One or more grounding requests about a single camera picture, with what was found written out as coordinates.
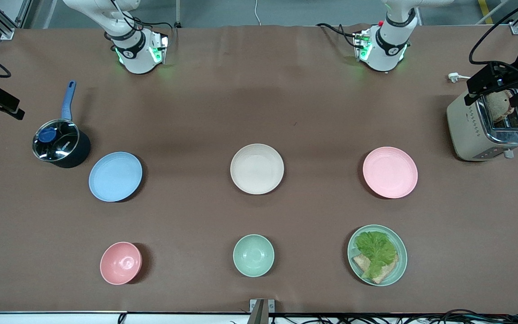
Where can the large pink bowl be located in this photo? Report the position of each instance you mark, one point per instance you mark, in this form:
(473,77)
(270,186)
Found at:
(390,173)

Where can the large blue bowl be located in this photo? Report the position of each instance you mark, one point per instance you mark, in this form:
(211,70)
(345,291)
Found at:
(115,176)

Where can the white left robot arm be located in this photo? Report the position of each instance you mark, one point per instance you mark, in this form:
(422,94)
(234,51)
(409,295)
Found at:
(388,50)

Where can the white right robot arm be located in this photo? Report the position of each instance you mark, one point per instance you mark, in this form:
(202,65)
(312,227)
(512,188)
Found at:
(134,57)

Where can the brown bread slice in toaster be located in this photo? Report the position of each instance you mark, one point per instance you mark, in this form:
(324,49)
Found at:
(498,108)

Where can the beige and chrome toaster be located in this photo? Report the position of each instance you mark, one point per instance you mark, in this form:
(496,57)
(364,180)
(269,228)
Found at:
(468,135)

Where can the glass lid with blue knob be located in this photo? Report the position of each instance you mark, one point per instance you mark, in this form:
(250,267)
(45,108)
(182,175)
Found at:
(56,140)

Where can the green lettuce leaf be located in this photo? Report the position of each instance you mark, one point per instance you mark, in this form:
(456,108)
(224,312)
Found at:
(376,249)

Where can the small pink bowl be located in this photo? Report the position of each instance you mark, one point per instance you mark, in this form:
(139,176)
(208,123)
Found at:
(121,263)

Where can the green plate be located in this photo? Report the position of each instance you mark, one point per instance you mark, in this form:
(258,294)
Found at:
(400,270)

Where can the toast slice on plate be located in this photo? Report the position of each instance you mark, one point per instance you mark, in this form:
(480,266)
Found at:
(387,272)

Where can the thin metal pole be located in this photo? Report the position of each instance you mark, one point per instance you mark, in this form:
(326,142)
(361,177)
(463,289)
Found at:
(178,13)

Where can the large beige bowl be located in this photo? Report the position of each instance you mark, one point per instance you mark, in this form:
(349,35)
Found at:
(257,169)

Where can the small green bowl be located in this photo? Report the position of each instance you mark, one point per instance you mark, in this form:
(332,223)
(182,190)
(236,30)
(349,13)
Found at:
(253,255)

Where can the grey metal table bracket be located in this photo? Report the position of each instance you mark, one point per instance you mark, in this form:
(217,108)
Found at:
(261,310)

